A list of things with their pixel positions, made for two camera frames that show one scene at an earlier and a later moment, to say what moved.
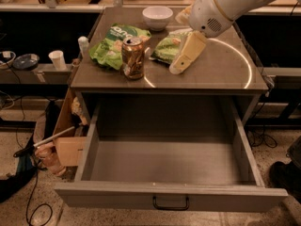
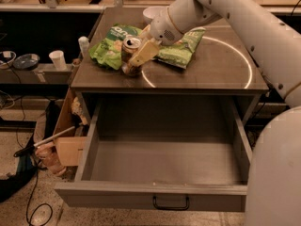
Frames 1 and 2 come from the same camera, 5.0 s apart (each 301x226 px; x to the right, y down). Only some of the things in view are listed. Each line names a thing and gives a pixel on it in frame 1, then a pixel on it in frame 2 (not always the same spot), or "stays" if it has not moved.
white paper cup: (58, 59) stays
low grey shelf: (41, 73) stays
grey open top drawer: (167, 155) stays
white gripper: (205, 15) → (162, 28)
